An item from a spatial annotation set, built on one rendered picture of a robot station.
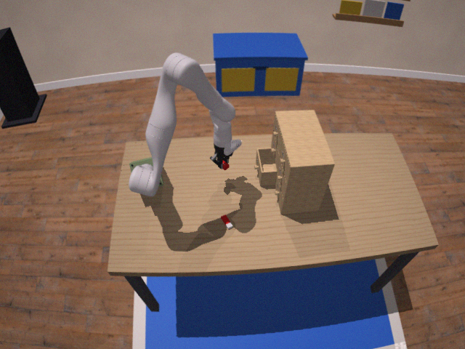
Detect wooden chest of drawers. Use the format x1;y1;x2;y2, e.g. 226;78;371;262
275;110;335;214

